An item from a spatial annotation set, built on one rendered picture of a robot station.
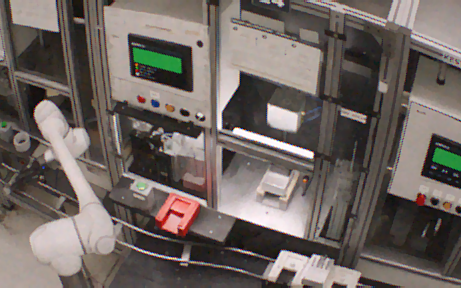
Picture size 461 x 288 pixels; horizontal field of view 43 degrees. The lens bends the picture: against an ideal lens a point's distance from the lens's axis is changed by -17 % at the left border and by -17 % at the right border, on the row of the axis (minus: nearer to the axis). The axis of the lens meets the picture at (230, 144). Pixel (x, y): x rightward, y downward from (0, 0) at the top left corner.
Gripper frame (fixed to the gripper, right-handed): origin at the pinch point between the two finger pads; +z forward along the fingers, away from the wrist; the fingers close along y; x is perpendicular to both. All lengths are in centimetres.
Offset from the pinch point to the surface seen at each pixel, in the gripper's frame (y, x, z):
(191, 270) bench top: -76, 0, -45
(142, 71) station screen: 13, 8, -75
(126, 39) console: 27, 7, -75
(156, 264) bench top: -68, -4, -32
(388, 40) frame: 3, 60, -151
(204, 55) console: 11, 22, -97
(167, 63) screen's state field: 13, 16, -85
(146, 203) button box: -40, -5, -45
